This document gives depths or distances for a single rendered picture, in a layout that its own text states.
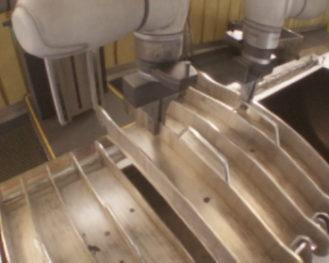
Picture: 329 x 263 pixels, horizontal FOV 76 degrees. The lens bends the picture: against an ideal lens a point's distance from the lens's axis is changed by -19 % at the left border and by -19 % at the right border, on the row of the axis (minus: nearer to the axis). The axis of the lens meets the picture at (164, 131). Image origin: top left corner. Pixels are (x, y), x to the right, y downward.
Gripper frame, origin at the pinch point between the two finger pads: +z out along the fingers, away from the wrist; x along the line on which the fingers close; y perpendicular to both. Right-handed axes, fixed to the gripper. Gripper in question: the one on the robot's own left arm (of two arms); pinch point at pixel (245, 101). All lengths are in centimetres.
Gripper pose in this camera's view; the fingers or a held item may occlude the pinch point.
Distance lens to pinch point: 68.5
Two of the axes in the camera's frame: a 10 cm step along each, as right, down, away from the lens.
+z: -0.3, 7.4, 6.7
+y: 5.8, 5.6, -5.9
